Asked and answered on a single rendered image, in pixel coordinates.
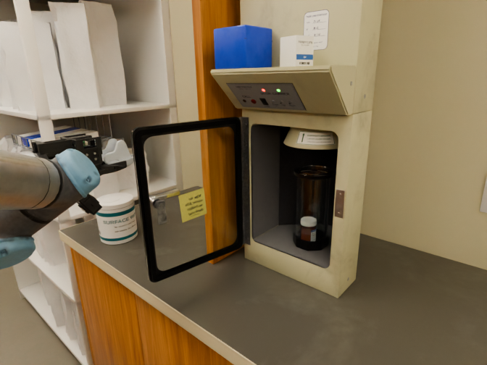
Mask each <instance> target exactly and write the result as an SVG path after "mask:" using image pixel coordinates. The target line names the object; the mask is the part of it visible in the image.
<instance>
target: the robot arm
mask: <svg viewBox="0 0 487 365"><path fill-rule="evenodd" d="M95 141H96V142H95ZM31 144H32V148H33V152H32V151H24V152H19V153H14V152H10V151H3V150H0V269H5V268H8V267H12V266H14V265H16V264H19V263H20V262H22V261H24V260H26V259H27V258H29V257H30V256H31V255H32V254H33V252H34V251H35V250H36V245H35V243H34V240H35V239H34V238H33V237H32V235H34V234H35V233H36V232H38V231H39V230H40V229H42V228H43V227H45V226H46V225H47V224H48V223H50V222H51V221H52V220H53V219H55V218H57V217H58V216H59V215H60V214H62V213H63V212H64V211H66V210H68V209H69V208H70V207H71V206H73V205H74V204H76V203H78V206H79V207H80V208H81V210H82V211H84V212H86V213H87V214H89V213H90V214H92V215H95V214H96V213H97V212H98V211H99V210H100V209H101V208H102V206H101V205H100V204H99V201H98V200H97V199H96V198H95V197H93V196H92V195H90V194H89V193H90V192H91V191H92V190H93V189H95V188H96V187H97V186H98V185H99V183H100V176H102V175H105V174H109V173H113V172H117V171H119V170H121V169H124V168H126V167H128V166H130V165H131V164H132V163H133V162H134V161H133V155H130V153H129V150H128V147H127V145H126V143H125V141H123V140H119V141H117V140H116V139H114V138H112V139H109V140H108V143H107V147H106V148H105V149H104V150H102V143H101V136H99V137H95V138H92V135H86V134H85V133H84V134H77V135H68V136H62V137H60V140H50V141H45V142H40V141H36V142H31Z"/></svg>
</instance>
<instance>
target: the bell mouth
mask: <svg viewBox="0 0 487 365"><path fill-rule="evenodd" d="M283 143H284V144H285V145H287V146H290V147H293V148H302V149H311V150H331V149H338V136H337V135H336V133H335V132H333V131H328V130H314V129H306V128H298V127H290V130H289V131H288V134H287V136H286V138H285V140H284V142H283Z"/></svg>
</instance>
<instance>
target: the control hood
mask: <svg viewBox="0 0 487 365"><path fill-rule="evenodd" d="M211 74H212V77H213V78H214V79H215V80H216V82H217V83H218V85H219V86H220V87H221V88H222V90H223V91H224V92H225V94H226V95H227V97H228V98H229V99H230V101H231V102H232V103H233V105H234V106H235V108H237V109H256V110H267V111H279V112H301V113H313V114H335V115H351V114H353V104H354V87H355V77H356V67H355V66H351V65H317V66H298V67H260V68H241V69H221V70H212V71H211ZM226 83H293V85H294V88H295V89H296V92H297V93H298V95H299V97H300V99H301V101H302V103H303V105H304V107H305V109H306V111H305V110H293V109H268V108H255V107H242V105H241V104H240V102H239V101H238V99H237V98H236V97H235V95H234V94H233V92H232V91H231V89H229V87H228V85H227V84H226Z"/></svg>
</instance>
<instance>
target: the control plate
mask: <svg viewBox="0 0 487 365"><path fill-rule="evenodd" d="M226 84H227V85H228V87H229V89H231V91H232V92H233V94H234V95H235V97H236V98H237V99H238V101H239V102H240V104H241V105H242V107H255V108H268V109H293V110H305V111H306V109H305V107H304V105H303V103H302V101H301V99H300V97H299V95H298V93H297V92H296V89H295V88H294V85H293V83H226ZM262 88H264V89H265V90H266V91H265V92H264V91H262ZM277 88H278V89H280V92H277V90H276V89H277ZM259 98H265V100H266V101H267V103H268V104H269V105H263V103H262V102H261V100H260V99H259ZM243 99H245V100H246V102H244V101H243ZM252 99H254V100H255V101H256V103H255V104H253V103H252V102H251V100H252ZM272 100H273V101H275V103H273V104H272V102H271V101H272ZM280 101H283V103H282V104H280ZM289 101H292V104H289Z"/></svg>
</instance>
